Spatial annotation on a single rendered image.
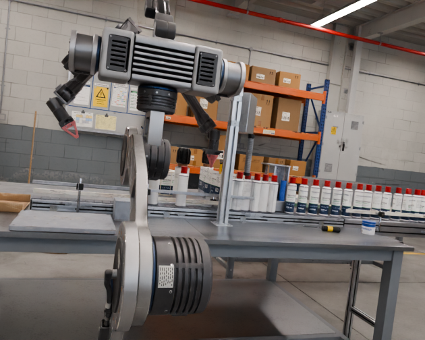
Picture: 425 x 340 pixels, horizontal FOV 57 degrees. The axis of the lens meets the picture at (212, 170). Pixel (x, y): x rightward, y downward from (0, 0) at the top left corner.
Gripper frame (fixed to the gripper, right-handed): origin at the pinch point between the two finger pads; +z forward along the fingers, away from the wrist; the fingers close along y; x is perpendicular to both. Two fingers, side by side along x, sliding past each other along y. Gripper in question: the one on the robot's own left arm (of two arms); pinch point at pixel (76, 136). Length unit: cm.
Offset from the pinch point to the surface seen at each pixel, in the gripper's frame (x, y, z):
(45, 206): 28.3, -7.2, 18.7
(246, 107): -72, -21, 30
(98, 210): 10.9, -6.9, 33.6
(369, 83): -504, 428, 195
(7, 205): 39.1, -14.6, 9.2
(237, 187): -52, -6, 65
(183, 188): -28, -5, 49
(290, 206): -72, -6, 92
